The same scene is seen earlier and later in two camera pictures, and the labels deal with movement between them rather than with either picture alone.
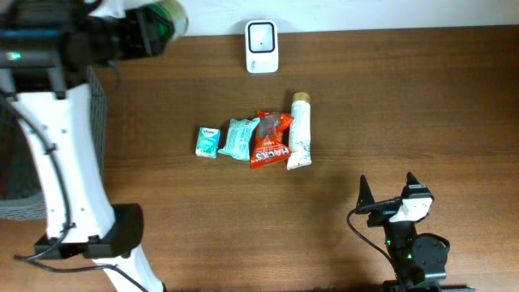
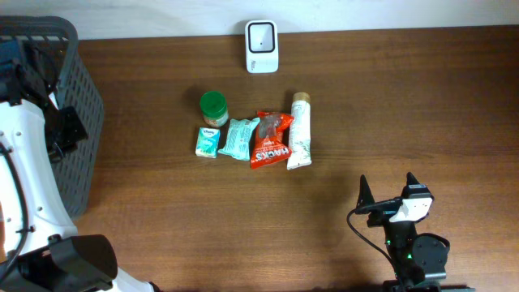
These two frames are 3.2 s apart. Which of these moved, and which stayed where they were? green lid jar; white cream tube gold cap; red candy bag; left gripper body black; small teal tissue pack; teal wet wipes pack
Moved: left gripper body black; green lid jar
Stayed: teal wet wipes pack; white cream tube gold cap; small teal tissue pack; red candy bag
